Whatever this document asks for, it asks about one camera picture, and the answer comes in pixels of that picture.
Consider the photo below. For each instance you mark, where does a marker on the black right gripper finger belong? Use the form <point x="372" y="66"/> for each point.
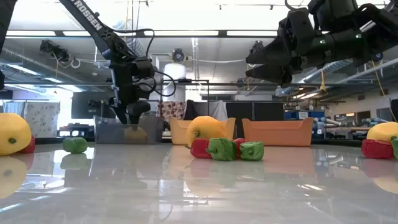
<point x="276" y="74"/>
<point x="276" y="53"/>

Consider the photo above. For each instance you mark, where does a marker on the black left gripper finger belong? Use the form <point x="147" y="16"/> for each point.
<point x="121" y="113"/>
<point x="136" y="110"/>

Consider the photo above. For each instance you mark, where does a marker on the green toy bell pepper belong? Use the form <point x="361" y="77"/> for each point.
<point x="252" y="151"/>
<point x="74" y="145"/>
<point x="395" y="149"/>
<point x="222" y="150"/>

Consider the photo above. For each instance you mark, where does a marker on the red toy bell pepper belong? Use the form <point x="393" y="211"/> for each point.
<point x="31" y="146"/>
<point x="199" y="149"/>
<point x="240" y="143"/>
<point x="376" y="149"/>

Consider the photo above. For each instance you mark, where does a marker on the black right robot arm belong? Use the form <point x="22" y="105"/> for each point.
<point x="373" y="25"/>

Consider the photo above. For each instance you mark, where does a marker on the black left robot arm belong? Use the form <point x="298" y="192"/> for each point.
<point x="90" y="21"/>

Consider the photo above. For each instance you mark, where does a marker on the black mounted device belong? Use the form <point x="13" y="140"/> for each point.
<point x="257" y="46"/>

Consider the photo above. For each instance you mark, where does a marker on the translucent grey plastic basket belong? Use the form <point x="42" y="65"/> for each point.
<point x="105" y="133"/>

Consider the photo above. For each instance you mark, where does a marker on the brown dotted cloth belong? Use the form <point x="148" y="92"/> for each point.
<point x="171" y="110"/>

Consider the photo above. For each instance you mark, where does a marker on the black flat monitor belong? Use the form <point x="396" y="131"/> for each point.
<point x="81" y="105"/>

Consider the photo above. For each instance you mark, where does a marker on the blue storage bins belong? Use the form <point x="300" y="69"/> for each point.
<point x="290" y="115"/>

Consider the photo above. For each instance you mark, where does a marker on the yellow plastic basket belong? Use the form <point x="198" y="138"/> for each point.
<point x="178" y="133"/>

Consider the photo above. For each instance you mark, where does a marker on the dark low workbench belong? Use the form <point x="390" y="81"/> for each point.
<point x="74" y="129"/>

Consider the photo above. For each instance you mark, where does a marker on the white cylindrical tank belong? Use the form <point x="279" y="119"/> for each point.
<point x="174" y="71"/>

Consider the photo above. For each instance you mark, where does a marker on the black draped cloth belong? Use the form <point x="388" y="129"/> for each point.
<point x="190" y="109"/>

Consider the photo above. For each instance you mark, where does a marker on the orange plastic basket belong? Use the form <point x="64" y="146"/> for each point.
<point x="280" y="133"/>

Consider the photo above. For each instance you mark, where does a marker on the black round fan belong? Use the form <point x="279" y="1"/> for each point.
<point x="178" y="56"/>

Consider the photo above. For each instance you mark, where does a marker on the grey draped cloth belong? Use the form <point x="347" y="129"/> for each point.
<point x="214" y="109"/>

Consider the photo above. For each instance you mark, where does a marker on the white floral curtain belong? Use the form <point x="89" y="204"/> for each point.
<point x="42" y="118"/>

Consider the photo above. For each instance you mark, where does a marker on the pale plain curtain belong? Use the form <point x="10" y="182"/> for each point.
<point x="14" y="107"/>

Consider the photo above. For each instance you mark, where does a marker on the silver ventilation duct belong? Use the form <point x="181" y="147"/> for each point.
<point x="138" y="46"/>
<point x="329" y="68"/>

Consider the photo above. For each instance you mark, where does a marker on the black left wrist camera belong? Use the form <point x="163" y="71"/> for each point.
<point x="144" y="67"/>

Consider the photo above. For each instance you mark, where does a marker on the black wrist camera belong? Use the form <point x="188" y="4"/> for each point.
<point x="144" y="67"/>
<point x="298" y="28"/>

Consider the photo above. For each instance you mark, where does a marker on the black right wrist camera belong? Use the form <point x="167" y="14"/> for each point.
<point x="298" y="28"/>

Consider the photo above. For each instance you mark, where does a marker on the black metal rack frame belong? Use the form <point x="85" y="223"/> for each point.
<point x="185" y="81"/>

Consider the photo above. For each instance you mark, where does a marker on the black mounted camera rig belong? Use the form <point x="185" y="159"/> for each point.
<point x="54" y="49"/>

